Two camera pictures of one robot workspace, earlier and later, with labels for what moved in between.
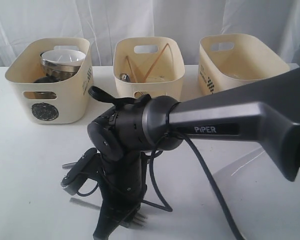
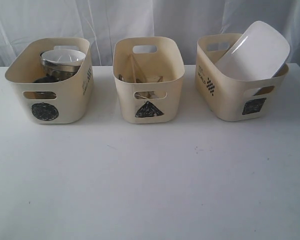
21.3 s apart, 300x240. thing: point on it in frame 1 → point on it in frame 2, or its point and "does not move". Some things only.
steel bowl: x=57 y=71 does not move
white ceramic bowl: x=64 y=57 does not move
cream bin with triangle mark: x=151 y=65 does not move
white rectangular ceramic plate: x=262 y=202 → x=258 y=53
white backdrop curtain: x=285 y=24 does not move
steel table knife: x=69 y=165 → x=160 y=79
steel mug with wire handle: x=47 y=95 does not move
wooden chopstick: x=158 y=59 → x=141 y=71
